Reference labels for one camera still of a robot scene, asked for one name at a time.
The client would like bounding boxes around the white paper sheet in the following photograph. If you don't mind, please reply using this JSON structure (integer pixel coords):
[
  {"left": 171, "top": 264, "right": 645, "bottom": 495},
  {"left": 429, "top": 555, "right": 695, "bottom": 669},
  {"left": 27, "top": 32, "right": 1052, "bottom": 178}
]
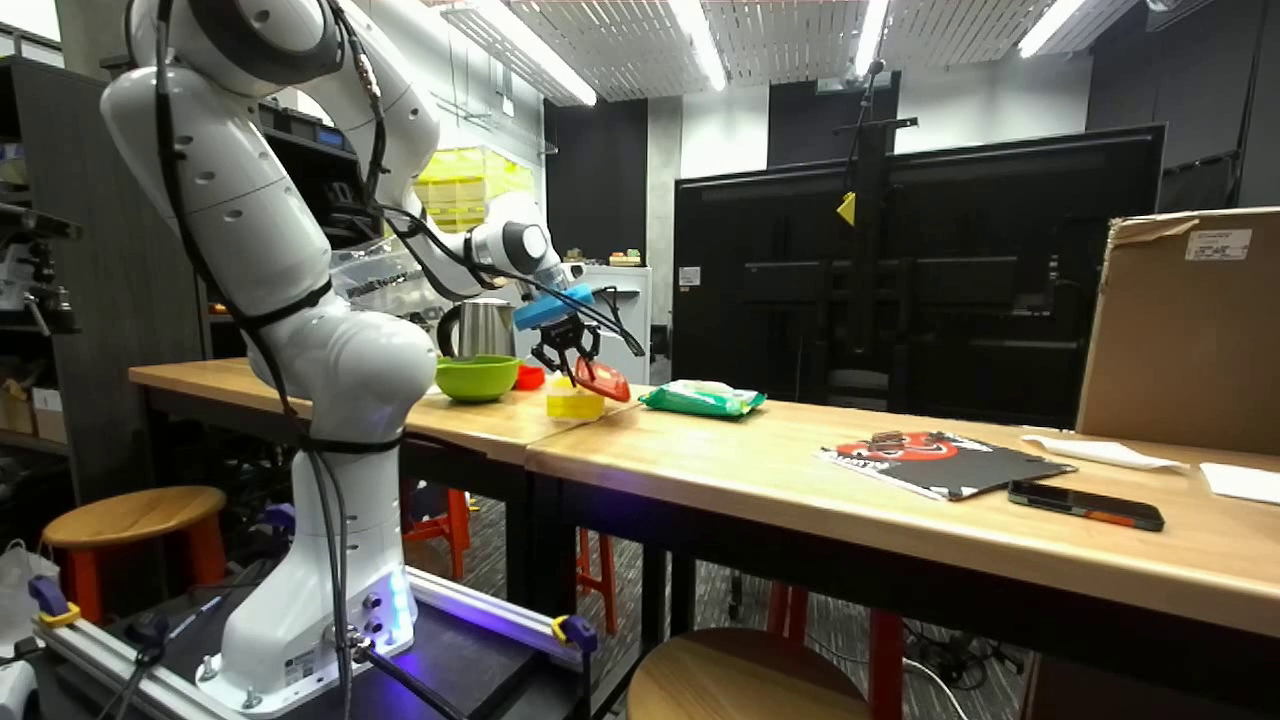
[{"left": 1195, "top": 456, "right": 1280, "bottom": 508}]

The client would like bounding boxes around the wooden stool with orange legs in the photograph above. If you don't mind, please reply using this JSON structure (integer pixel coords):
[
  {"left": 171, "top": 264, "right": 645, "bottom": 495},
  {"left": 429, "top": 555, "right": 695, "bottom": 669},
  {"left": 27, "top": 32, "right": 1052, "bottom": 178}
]
[{"left": 41, "top": 480, "right": 233, "bottom": 625}]

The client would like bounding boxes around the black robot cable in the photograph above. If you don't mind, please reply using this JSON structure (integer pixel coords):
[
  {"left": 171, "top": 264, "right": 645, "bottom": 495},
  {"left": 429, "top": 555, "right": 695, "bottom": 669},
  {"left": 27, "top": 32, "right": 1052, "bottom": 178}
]
[{"left": 356, "top": 186, "right": 649, "bottom": 361}]

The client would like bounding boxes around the brown cardboard box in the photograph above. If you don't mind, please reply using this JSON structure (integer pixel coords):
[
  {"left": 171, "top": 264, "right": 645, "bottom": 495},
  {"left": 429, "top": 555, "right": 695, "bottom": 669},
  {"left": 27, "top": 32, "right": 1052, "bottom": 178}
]
[{"left": 1073, "top": 201, "right": 1280, "bottom": 456}]

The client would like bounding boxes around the red rectangular lunch box lid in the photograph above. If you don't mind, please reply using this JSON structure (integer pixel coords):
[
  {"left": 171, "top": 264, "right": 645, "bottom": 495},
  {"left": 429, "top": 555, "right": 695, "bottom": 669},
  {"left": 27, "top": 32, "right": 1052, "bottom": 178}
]
[{"left": 573, "top": 358, "right": 635, "bottom": 407}]

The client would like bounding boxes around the yellow plastic bin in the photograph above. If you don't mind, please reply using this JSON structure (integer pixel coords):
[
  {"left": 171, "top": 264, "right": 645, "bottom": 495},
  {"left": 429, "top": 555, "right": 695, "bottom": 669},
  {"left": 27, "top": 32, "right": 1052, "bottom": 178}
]
[{"left": 411, "top": 145, "right": 532, "bottom": 238}]

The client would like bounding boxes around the green wet wipes pack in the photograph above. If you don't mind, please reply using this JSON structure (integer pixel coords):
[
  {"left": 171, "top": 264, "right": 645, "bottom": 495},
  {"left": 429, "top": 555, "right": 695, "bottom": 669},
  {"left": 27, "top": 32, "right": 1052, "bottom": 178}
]
[{"left": 635, "top": 377, "right": 771, "bottom": 423}]

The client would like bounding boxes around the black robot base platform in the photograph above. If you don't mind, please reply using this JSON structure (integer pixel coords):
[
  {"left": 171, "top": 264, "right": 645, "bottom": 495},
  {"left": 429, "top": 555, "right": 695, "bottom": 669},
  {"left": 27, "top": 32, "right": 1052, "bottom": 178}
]
[{"left": 24, "top": 563, "right": 604, "bottom": 720}]

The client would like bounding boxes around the red legged stool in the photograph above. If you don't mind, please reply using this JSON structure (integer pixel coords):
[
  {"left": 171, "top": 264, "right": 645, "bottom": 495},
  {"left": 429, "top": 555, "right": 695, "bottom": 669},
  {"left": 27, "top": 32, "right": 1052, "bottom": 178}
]
[
  {"left": 763, "top": 575, "right": 912, "bottom": 720},
  {"left": 404, "top": 484, "right": 479, "bottom": 585},
  {"left": 573, "top": 523, "right": 622, "bottom": 642}
]

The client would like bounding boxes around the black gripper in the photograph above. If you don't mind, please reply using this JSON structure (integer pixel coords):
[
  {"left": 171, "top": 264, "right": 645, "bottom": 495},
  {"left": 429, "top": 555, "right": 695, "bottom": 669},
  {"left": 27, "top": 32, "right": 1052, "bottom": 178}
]
[{"left": 528, "top": 307, "right": 607, "bottom": 389}]

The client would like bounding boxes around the round wooden stool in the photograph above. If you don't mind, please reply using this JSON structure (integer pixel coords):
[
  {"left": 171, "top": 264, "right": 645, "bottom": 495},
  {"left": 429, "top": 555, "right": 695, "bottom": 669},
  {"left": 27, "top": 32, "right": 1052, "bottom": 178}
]
[{"left": 622, "top": 625, "right": 881, "bottom": 720}]

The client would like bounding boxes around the red and black magazine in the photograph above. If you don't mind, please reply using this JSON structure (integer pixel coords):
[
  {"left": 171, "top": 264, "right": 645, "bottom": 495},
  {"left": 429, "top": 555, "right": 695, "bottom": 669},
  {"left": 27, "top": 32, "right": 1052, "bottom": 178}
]
[{"left": 821, "top": 423, "right": 1078, "bottom": 505}]

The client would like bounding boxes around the stainless steel kettle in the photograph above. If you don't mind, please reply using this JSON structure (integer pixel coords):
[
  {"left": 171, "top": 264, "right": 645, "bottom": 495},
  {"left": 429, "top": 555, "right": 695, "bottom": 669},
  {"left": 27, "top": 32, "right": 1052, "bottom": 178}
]
[{"left": 433, "top": 295, "right": 519, "bottom": 363}]

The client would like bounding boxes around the green plastic bowl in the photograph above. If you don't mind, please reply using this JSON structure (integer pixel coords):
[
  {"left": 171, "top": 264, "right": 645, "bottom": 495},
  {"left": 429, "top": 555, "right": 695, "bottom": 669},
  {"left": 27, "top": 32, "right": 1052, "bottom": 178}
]
[{"left": 433, "top": 354, "right": 525, "bottom": 407}]

